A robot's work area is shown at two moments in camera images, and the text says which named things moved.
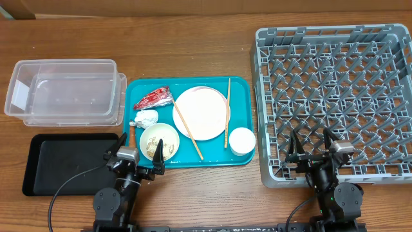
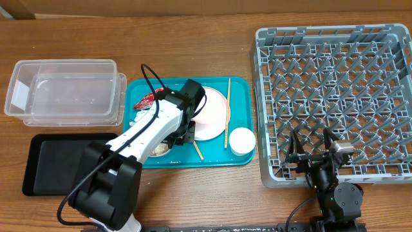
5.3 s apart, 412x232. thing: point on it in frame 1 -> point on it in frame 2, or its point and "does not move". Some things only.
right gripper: [295, 154] does not move
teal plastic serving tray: [201, 122] does not move
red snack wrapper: [161, 96] does not move
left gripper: [148, 174] -> [188, 137]
